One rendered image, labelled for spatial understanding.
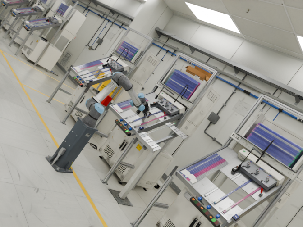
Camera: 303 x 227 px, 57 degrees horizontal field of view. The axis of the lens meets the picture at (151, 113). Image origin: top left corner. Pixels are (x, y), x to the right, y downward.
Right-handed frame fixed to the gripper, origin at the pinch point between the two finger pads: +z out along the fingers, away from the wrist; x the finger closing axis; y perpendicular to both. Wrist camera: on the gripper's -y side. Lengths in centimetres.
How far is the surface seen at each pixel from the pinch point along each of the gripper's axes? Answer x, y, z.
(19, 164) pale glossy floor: -29, -142, -60
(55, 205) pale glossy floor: -79, -132, -43
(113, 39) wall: 450, 162, 109
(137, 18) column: 332, 191, 31
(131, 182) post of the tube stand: -50, -61, 28
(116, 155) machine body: 14, -51, 46
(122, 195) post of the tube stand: -51, -77, 38
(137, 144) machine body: -6.3, -24.3, 29.5
